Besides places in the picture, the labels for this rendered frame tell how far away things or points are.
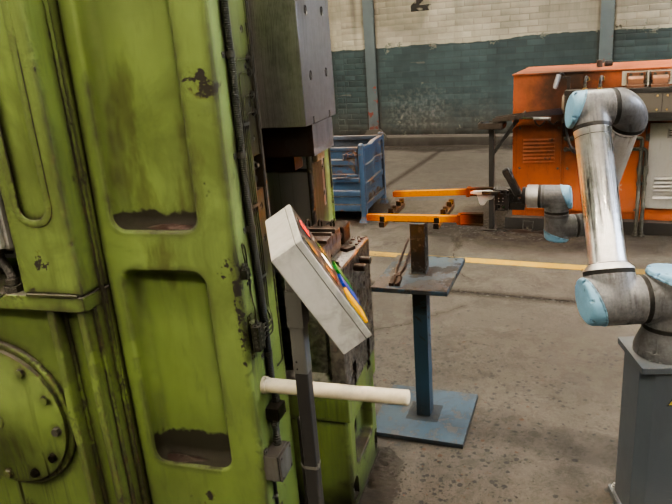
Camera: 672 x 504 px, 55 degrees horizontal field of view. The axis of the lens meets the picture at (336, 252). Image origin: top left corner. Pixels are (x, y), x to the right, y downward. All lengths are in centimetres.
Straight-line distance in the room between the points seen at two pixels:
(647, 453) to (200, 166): 162
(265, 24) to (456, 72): 789
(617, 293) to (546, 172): 350
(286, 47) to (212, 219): 53
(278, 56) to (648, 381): 147
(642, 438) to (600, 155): 90
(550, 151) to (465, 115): 438
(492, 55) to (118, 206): 803
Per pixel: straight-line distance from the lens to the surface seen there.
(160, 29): 185
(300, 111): 190
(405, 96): 995
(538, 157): 549
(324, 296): 141
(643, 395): 225
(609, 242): 211
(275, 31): 192
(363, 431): 259
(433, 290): 246
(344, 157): 587
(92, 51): 194
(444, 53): 974
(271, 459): 208
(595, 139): 217
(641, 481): 241
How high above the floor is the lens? 159
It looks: 18 degrees down
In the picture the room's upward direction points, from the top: 4 degrees counter-clockwise
